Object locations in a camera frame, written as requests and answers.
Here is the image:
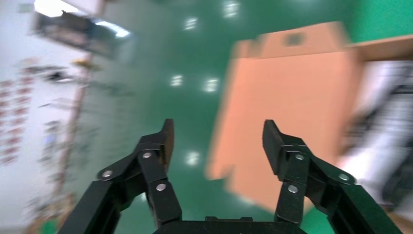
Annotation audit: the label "brown vertical pole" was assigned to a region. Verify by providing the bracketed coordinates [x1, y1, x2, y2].
[54, 55, 95, 197]

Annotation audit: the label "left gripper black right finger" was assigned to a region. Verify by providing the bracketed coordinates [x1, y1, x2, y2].
[262, 119, 403, 234]

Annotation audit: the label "white wall board red signs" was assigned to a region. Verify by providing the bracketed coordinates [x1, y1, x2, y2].
[0, 57, 31, 166]

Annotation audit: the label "orange cardboard box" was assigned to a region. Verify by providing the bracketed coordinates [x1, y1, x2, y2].
[205, 20, 413, 215]

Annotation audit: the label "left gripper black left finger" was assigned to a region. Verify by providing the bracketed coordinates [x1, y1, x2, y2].
[58, 118, 183, 234]

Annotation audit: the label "green table mat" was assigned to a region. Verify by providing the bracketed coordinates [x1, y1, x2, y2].
[347, 0, 413, 43]

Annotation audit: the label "white printed paper leaflet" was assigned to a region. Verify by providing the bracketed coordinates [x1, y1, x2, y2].
[337, 60, 413, 207]

